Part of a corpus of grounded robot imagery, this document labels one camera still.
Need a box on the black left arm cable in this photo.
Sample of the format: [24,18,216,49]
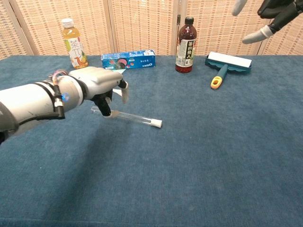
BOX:
[18,82,66,126]

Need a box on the transparent glass test tube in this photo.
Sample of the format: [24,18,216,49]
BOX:
[91,106,154,127]

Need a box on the woven bamboo screen panel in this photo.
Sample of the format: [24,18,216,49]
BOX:
[9,0,115,56]
[258,14,303,56]
[0,0,34,61]
[107,0,181,56]
[179,0,280,56]

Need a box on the yellow tea bottle white cap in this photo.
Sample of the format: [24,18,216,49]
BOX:
[61,18,89,70]

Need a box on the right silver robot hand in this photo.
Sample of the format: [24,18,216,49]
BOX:
[232,0,303,44]

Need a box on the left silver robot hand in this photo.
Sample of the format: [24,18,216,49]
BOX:
[68,66,130,118]

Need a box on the dark tea bottle black cap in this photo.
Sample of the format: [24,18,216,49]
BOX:
[175,16,198,74]

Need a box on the teal lint roller yellow handle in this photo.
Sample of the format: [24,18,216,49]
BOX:
[205,51,253,90]

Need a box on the blue table cloth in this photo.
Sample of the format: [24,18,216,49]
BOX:
[0,55,303,227]

